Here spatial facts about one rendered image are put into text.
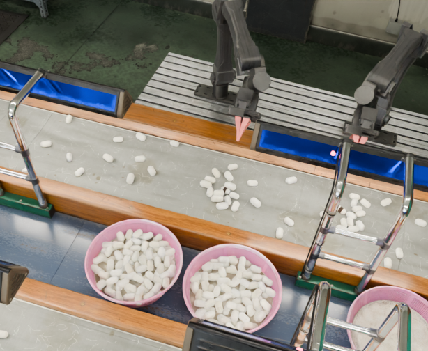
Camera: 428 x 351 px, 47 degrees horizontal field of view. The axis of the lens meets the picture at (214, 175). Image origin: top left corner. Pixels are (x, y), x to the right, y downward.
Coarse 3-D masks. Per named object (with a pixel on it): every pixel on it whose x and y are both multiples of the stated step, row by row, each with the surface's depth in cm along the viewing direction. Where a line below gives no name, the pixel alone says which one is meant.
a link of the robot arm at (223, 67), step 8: (232, 0) 166; (216, 24) 172; (224, 24) 168; (224, 32) 170; (224, 40) 173; (232, 40) 174; (224, 48) 175; (216, 56) 181; (224, 56) 177; (216, 64) 181; (224, 64) 180; (216, 72) 182; (224, 72) 182; (232, 72) 183; (216, 80) 184; (224, 80) 184; (232, 80) 186
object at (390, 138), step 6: (378, 126) 179; (342, 132) 186; (384, 132) 186; (390, 132) 186; (378, 138) 184; (384, 138) 184; (390, 138) 184; (396, 138) 185; (384, 144) 183; (390, 144) 182; (396, 144) 182
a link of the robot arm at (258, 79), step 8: (264, 64) 154; (240, 72) 152; (248, 72) 151; (256, 72) 145; (264, 72) 146; (248, 80) 149; (256, 80) 145; (264, 80) 146; (256, 88) 146; (264, 88) 146
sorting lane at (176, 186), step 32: (0, 128) 169; (32, 128) 170; (64, 128) 170; (96, 128) 171; (0, 160) 159; (64, 160) 161; (96, 160) 161; (128, 160) 162; (160, 160) 163; (192, 160) 164; (224, 160) 164; (128, 192) 153; (160, 192) 154; (192, 192) 155; (256, 192) 156; (288, 192) 157; (320, 192) 157; (352, 192) 158; (384, 192) 159; (224, 224) 147; (256, 224) 148; (384, 224) 150; (416, 224) 151; (352, 256) 142; (384, 256) 143; (416, 256) 143
